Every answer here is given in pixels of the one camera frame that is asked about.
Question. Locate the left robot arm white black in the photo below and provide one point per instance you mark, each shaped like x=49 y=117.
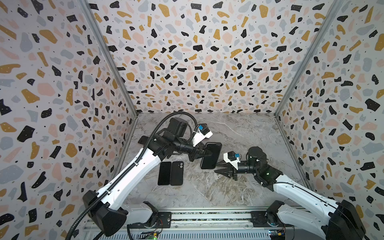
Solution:
x=106 y=206

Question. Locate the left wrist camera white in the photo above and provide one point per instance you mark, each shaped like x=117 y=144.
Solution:
x=202 y=132

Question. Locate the purple phone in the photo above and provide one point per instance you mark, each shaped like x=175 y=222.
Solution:
x=164 y=174

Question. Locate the black phone case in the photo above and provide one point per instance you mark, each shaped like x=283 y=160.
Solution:
x=177 y=173

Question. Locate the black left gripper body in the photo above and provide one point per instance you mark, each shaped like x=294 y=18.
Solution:
x=186 y=148

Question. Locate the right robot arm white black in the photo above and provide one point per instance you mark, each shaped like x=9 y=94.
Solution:
x=324 y=217

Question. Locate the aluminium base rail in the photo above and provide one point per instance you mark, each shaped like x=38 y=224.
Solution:
x=221 y=223

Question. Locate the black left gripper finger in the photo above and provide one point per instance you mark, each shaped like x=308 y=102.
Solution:
x=201 y=149
x=199 y=155

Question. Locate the phone in dark case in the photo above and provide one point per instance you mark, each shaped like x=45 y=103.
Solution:
x=143 y=140

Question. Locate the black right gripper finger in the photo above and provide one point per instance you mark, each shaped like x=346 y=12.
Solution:
x=223 y=164
x=228 y=172

